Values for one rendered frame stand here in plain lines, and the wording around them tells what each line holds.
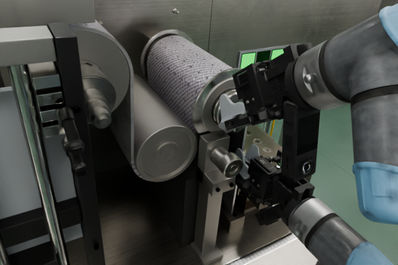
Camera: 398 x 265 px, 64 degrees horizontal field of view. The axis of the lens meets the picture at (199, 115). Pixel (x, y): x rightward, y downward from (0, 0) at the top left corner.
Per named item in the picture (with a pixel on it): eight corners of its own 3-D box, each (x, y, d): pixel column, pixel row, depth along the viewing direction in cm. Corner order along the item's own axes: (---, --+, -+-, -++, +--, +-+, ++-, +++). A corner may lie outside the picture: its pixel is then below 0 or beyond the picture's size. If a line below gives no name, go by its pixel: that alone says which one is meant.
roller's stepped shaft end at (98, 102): (90, 138, 35) (87, 113, 34) (79, 113, 40) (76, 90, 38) (119, 132, 37) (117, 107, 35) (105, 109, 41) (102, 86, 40)
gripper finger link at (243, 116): (238, 116, 53) (276, 103, 46) (241, 126, 53) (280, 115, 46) (216, 121, 50) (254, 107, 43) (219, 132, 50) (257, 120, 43)
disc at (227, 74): (191, 148, 59) (196, 74, 52) (189, 147, 59) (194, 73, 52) (254, 131, 66) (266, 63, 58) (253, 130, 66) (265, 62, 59)
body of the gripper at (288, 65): (267, 70, 52) (324, 39, 41) (282, 121, 51) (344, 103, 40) (227, 77, 48) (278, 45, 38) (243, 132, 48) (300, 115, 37)
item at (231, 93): (258, 100, 59) (237, 133, 60) (252, 95, 60) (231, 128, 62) (232, 86, 54) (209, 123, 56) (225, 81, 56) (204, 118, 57)
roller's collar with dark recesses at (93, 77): (67, 127, 40) (59, 80, 37) (59, 106, 44) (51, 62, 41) (118, 117, 43) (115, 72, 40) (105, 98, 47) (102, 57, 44)
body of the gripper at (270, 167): (278, 146, 64) (324, 184, 55) (270, 180, 68) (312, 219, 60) (247, 156, 61) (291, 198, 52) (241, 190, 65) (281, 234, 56)
